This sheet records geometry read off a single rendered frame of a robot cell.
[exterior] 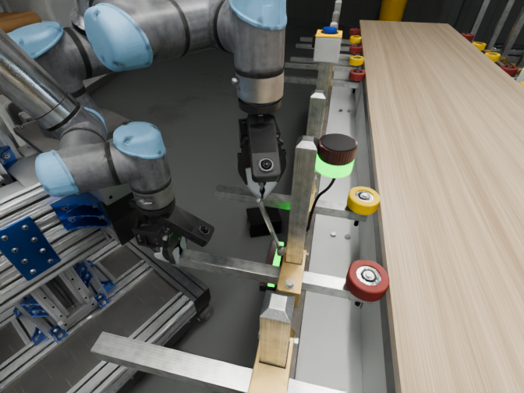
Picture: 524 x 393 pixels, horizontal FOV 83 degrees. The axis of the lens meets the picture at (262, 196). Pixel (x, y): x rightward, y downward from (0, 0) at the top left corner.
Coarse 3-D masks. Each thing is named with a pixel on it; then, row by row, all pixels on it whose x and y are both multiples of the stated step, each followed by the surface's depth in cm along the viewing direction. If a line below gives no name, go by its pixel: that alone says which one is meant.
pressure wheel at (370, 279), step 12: (360, 264) 61; (372, 264) 61; (348, 276) 60; (360, 276) 59; (372, 276) 59; (384, 276) 59; (348, 288) 60; (360, 288) 57; (372, 288) 57; (384, 288) 57; (372, 300) 58
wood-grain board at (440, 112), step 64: (384, 64) 162; (448, 64) 162; (384, 128) 107; (448, 128) 107; (512, 128) 107; (384, 192) 80; (448, 192) 80; (512, 192) 80; (384, 256) 64; (448, 256) 63; (512, 256) 63; (448, 320) 53; (512, 320) 53; (448, 384) 45; (512, 384) 45
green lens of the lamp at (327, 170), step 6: (318, 162) 48; (318, 168) 48; (324, 168) 47; (330, 168) 46; (336, 168) 46; (342, 168) 46; (348, 168) 47; (324, 174) 48; (330, 174) 47; (336, 174) 47; (342, 174) 47; (348, 174) 48
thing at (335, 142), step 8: (328, 136) 48; (336, 136) 48; (344, 136) 48; (328, 144) 46; (336, 144) 46; (344, 144) 46; (352, 144) 46; (320, 192) 54; (312, 208) 57; (312, 216) 58
